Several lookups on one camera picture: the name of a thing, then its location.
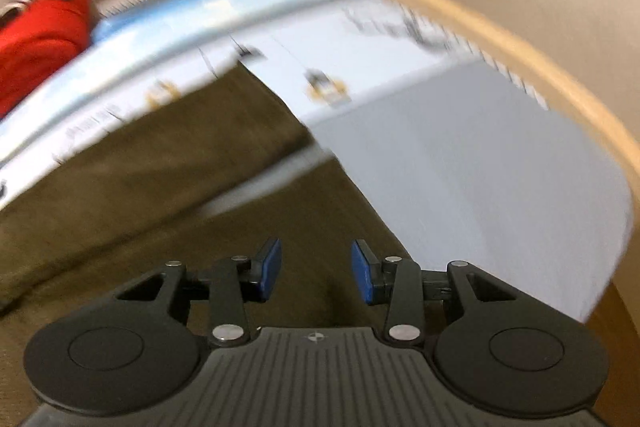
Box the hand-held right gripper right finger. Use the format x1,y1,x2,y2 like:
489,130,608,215
350,238,528,349

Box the printed bed sheet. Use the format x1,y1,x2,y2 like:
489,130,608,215
0,0,636,325

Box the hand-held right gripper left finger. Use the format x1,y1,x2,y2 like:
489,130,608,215
114,237,284,349

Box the olive green pants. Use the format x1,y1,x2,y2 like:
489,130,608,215
0,66,421,427

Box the red cloth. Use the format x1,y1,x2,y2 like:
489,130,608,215
0,0,101,118

